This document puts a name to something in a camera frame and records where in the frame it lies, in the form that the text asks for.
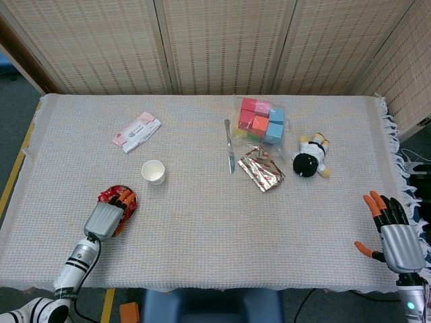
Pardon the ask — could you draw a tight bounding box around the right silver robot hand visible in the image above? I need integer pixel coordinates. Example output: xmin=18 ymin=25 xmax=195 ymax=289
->
xmin=354 ymin=190 xmax=427 ymax=274

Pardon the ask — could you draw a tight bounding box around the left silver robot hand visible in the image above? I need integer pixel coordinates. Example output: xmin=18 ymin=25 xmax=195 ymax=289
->
xmin=83 ymin=190 xmax=135 ymax=241

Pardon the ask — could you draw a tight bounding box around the metal bowl of red candies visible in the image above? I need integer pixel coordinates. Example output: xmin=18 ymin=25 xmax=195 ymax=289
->
xmin=97 ymin=184 xmax=139 ymax=238

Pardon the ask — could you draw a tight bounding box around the white paper cup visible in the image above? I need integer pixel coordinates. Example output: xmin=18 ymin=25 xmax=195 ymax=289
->
xmin=141 ymin=159 xmax=166 ymax=186

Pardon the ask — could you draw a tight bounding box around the pink white wet wipes pack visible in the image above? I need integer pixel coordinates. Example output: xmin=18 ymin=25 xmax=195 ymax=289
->
xmin=112 ymin=111 xmax=162 ymax=154

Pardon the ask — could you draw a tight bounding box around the small orange box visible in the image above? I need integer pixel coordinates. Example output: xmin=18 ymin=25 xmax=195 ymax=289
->
xmin=119 ymin=301 xmax=141 ymax=323

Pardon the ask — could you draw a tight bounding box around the beige waffle tablecloth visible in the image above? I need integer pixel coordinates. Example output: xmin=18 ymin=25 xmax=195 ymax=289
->
xmin=0 ymin=93 xmax=431 ymax=294

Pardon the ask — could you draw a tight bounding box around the black-headed plush doll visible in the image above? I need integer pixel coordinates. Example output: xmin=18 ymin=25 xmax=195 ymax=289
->
xmin=291 ymin=133 xmax=333 ymax=178

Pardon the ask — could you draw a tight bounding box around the metal butter knife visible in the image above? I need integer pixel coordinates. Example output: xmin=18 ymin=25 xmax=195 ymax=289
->
xmin=224 ymin=118 xmax=236 ymax=175

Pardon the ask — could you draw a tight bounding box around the gold foil snack wrapper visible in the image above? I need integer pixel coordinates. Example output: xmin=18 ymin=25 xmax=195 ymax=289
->
xmin=237 ymin=146 xmax=286 ymax=193

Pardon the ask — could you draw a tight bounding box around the clear plastic bag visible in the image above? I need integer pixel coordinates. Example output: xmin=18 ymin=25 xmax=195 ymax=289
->
xmin=232 ymin=96 xmax=288 ymax=156

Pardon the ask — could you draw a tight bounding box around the bamboo folding screen panel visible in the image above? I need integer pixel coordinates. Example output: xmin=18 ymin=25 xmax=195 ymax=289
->
xmin=154 ymin=0 xmax=298 ymax=96
xmin=272 ymin=0 xmax=416 ymax=96
xmin=0 ymin=0 xmax=173 ymax=96
xmin=353 ymin=0 xmax=431 ymax=142

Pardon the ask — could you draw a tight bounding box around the light blue cube block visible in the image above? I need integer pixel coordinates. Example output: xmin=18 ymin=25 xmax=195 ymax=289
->
xmin=263 ymin=121 xmax=284 ymax=145
xmin=268 ymin=108 xmax=286 ymax=124

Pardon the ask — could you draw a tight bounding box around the brown wooden board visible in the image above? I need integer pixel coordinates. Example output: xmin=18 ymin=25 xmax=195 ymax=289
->
xmin=0 ymin=15 xmax=60 ymax=95

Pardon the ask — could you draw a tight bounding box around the orange cube block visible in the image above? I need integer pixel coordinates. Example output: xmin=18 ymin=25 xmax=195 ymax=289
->
xmin=251 ymin=115 xmax=269 ymax=138

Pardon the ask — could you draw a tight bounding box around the pink cube block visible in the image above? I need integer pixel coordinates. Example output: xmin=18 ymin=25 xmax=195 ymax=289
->
xmin=255 ymin=100 xmax=272 ymax=118

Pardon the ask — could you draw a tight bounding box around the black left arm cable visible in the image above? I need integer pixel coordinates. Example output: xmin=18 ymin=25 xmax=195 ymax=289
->
xmin=72 ymin=237 xmax=102 ymax=323

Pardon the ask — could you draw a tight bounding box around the white cable with plug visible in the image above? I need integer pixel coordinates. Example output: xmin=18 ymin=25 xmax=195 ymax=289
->
xmin=401 ymin=147 xmax=426 ymax=172

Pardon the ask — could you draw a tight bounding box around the black floor cable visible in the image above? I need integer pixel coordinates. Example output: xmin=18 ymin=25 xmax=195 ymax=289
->
xmin=293 ymin=288 xmax=318 ymax=323

